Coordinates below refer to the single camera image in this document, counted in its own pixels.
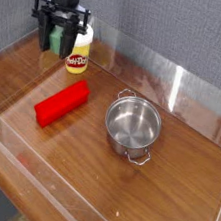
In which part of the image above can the green foam block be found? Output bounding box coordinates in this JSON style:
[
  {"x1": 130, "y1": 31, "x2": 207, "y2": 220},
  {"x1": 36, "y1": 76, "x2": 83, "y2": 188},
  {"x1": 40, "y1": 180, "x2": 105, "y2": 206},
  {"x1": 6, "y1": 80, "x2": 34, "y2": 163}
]
[{"x1": 49, "y1": 26, "x2": 63, "y2": 54}]

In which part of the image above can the clear acrylic barrier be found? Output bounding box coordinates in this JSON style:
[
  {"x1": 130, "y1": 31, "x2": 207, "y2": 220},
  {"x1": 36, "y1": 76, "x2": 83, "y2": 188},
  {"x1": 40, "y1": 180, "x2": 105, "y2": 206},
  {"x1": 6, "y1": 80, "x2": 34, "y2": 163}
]
[{"x1": 0, "y1": 20, "x2": 221, "y2": 221}]

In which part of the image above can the stainless steel pot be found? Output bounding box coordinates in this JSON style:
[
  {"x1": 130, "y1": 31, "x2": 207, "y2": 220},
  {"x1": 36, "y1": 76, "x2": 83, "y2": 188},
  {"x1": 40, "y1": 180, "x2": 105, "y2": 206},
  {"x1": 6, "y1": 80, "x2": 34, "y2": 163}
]
[{"x1": 105, "y1": 89, "x2": 162, "y2": 166}]

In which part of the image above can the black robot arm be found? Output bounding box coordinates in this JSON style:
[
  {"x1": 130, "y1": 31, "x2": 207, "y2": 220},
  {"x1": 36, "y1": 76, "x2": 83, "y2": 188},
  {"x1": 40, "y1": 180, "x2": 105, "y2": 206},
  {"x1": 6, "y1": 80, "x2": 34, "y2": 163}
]
[{"x1": 31, "y1": 0, "x2": 91, "y2": 59}]

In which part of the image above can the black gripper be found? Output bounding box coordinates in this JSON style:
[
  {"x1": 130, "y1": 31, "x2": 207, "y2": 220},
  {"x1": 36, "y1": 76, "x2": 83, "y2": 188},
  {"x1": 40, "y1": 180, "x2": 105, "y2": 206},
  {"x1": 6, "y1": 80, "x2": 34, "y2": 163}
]
[{"x1": 31, "y1": 0, "x2": 91, "y2": 59}]

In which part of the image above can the yellow play-doh can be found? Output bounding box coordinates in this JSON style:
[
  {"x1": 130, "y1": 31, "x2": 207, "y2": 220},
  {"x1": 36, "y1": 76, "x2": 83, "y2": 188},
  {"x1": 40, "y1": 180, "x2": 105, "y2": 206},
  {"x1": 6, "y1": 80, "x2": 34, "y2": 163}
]
[{"x1": 65, "y1": 25, "x2": 94, "y2": 74}]

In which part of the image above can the red foam block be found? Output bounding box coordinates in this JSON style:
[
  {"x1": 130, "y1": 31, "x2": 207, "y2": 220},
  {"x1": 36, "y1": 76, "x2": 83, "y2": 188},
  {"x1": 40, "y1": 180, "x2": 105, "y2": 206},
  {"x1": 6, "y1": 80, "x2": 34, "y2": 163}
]
[{"x1": 34, "y1": 80, "x2": 90, "y2": 127}]

